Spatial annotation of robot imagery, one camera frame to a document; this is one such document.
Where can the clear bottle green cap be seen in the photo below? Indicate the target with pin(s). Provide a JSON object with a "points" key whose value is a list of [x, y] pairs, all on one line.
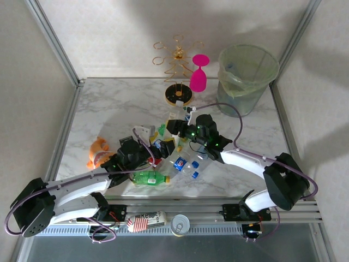
{"points": [[173, 114]]}

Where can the green bottle yellow cap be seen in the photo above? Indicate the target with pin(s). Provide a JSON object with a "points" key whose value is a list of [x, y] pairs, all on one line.
{"points": [[162, 128], [184, 139]]}

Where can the clear bottle blue script label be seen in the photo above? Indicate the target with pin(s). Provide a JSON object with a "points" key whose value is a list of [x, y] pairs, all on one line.
{"points": [[188, 117]]}

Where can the clear bottle red yellow label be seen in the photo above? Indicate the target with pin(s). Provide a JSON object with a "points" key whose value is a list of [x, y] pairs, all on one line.
{"points": [[151, 161]]}

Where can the green bottle white barcode label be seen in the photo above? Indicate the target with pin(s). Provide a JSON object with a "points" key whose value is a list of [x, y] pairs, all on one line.
{"points": [[144, 178]]}

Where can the clear bottle pale blue label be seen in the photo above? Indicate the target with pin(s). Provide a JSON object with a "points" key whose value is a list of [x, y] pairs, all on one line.
{"points": [[195, 164]]}

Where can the orange plush toy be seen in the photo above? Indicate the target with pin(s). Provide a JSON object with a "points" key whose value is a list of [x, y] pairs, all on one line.
{"points": [[98, 152]]}

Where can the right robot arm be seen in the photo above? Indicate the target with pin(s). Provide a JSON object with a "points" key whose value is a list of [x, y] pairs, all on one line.
{"points": [[245, 161]]}

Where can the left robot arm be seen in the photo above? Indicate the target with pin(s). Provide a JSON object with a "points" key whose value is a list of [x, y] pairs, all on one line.
{"points": [[76, 188]]}

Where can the translucent waste bin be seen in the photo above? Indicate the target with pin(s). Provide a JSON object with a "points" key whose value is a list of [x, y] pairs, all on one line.
{"points": [[237, 106]]}

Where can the pink wine glass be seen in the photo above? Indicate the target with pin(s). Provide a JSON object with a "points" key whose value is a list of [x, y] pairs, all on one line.
{"points": [[198, 80]]}

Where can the white pouch flag print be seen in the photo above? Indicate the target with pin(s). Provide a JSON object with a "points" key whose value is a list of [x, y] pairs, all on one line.
{"points": [[147, 219]]}

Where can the silver tin can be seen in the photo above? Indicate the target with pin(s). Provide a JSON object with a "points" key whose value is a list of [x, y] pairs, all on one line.
{"points": [[180, 225]]}

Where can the small control board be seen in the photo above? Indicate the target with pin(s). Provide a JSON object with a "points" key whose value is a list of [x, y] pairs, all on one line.
{"points": [[252, 232]]}

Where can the aluminium side rail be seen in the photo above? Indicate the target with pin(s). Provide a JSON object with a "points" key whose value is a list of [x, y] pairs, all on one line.
{"points": [[66, 122], [286, 136]]}

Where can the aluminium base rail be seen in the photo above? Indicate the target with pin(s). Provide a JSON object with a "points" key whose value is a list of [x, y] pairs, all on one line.
{"points": [[207, 213]]}

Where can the aluminium frame post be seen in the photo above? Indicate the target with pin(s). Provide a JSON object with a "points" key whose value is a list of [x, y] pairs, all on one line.
{"points": [[301, 27], [54, 41]]}

